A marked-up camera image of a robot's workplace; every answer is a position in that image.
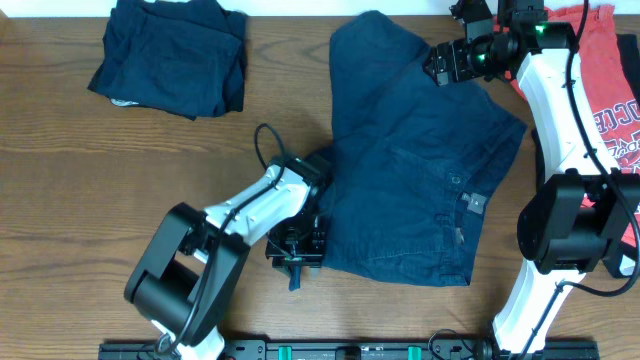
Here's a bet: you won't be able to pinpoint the blue denim shorts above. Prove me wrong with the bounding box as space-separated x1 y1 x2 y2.
320 11 527 287

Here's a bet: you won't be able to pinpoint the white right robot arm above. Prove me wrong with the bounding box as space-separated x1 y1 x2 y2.
423 1 639 359

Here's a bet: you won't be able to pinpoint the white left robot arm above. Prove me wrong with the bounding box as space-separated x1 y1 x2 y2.
124 154 332 359

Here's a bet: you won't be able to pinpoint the red printed t-shirt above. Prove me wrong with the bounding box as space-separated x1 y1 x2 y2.
494 3 640 247

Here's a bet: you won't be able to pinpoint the black garment under red shirt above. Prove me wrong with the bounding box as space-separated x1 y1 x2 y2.
530 33 640 279

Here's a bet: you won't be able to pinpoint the folded navy garment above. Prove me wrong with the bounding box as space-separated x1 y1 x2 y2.
92 0 249 120

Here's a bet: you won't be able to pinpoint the folded black garment with print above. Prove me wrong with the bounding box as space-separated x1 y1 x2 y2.
88 76 141 107

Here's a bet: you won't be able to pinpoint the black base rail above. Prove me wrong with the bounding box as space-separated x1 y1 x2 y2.
97 330 601 360

